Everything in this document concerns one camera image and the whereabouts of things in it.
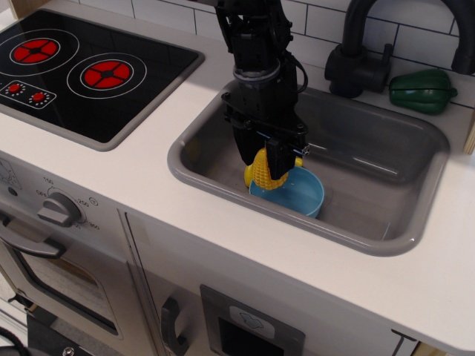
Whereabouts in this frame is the black toy faucet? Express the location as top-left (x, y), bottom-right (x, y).
top-left (324, 0), bottom-right (474, 99)

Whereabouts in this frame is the light blue plastic bowl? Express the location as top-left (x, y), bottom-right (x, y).
top-left (249, 166), bottom-right (325, 218)

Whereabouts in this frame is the green toy bell pepper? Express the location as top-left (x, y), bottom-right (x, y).
top-left (389, 69), bottom-right (458, 115)

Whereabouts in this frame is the yellow toy lemon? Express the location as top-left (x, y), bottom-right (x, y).
top-left (243, 157), bottom-right (304, 188)

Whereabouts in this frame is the grey dispenser panel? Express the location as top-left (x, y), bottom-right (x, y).
top-left (200, 285), bottom-right (305, 355)

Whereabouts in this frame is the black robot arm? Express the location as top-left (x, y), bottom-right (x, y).
top-left (213, 1), bottom-right (308, 180)

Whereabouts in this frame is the toy oven door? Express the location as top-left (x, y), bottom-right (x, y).
top-left (1, 212), bottom-right (159, 355)

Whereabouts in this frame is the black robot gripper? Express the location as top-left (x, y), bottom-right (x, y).
top-left (221, 61), bottom-right (309, 179)

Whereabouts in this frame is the grey cabinet door handle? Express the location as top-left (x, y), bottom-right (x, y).
top-left (160, 297), bottom-right (189, 356)

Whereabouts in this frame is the yellow toy corn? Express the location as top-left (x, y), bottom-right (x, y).
top-left (251, 148), bottom-right (289, 191)

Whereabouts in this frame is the grey oven knob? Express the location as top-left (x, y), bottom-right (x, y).
top-left (37, 192), bottom-right (82, 227)

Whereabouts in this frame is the black toy stovetop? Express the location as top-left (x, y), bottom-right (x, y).
top-left (1, 10), bottom-right (204, 151)

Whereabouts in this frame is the black cable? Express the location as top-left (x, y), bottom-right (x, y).
top-left (0, 326), bottom-right (29, 356)

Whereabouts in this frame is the grey plastic sink basin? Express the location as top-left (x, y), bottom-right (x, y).
top-left (168, 89), bottom-right (450, 256)

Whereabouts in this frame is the grey oven door handle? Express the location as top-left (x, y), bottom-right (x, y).
top-left (1, 212), bottom-right (66, 259)

